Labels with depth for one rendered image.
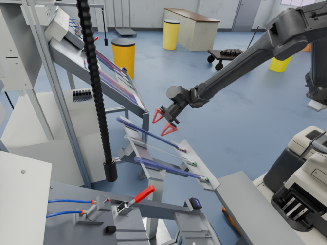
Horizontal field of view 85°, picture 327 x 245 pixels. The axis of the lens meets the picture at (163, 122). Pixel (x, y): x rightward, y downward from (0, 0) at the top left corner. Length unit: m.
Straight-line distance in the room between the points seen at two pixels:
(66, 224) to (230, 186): 0.95
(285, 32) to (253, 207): 0.86
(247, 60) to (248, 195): 0.79
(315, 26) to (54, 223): 0.64
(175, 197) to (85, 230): 1.41
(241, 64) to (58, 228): 0.59
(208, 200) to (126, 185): 0.76
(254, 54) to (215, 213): 1.40
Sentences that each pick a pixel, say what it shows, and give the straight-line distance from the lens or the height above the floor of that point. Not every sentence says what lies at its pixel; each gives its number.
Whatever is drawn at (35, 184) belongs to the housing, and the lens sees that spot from 0.34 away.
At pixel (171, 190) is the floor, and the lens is 1.76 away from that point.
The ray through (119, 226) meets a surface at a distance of 0.50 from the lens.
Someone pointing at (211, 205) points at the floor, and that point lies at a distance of 1.77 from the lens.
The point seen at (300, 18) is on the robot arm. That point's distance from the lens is 0.59.
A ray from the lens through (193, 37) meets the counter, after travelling 5.52.
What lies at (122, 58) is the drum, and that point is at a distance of 3.28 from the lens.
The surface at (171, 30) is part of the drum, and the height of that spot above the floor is 0.51.
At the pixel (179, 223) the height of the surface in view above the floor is 0.85.
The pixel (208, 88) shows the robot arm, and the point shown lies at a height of 1.20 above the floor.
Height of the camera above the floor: 1.50
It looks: 38 degrees down
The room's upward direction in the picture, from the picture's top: 6 degrees clockwise
